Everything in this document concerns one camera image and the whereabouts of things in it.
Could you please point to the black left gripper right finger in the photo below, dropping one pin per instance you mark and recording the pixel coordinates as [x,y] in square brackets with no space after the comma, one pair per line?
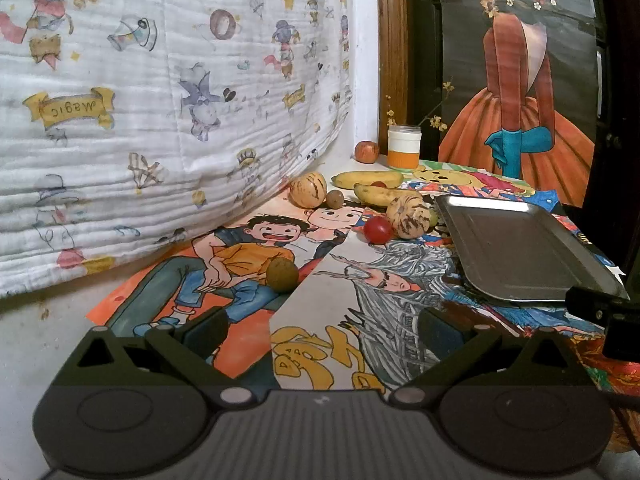
[494,368]

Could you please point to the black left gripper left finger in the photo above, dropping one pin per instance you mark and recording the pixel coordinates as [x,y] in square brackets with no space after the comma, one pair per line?
[164,365]

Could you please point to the striped pepino melon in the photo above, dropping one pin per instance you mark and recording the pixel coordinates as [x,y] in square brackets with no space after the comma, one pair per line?
[409,216]
[308,191]

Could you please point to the yellow banana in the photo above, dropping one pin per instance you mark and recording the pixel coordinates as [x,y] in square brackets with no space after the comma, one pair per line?
[348,179]
[381,197]

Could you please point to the small brown kiwi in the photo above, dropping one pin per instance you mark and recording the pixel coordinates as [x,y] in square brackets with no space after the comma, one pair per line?
[335,199]

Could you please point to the colourful anime drawing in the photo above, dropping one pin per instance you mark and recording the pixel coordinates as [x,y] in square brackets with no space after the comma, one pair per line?
[530,315]

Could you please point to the silver metal tray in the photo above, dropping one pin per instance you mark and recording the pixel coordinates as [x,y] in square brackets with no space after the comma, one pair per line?
[518,252]

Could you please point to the orange white glass jar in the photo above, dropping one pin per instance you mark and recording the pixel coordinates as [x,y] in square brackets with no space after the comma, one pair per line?
[403,147]

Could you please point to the red apple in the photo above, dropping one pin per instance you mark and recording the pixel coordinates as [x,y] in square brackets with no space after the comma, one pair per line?
[366,152]

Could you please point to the dried yellow flower sprig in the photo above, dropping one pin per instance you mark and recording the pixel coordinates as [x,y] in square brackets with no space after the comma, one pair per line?
[433,118]

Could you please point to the white cartoon print cloth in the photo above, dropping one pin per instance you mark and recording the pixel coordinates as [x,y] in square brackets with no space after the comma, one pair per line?
[131,125]

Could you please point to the orange dress girl poster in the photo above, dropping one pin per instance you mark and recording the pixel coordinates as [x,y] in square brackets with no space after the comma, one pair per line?
[511,126]

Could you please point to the brown wooden door frame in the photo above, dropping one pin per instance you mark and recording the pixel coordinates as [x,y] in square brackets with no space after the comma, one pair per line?
[394,66]

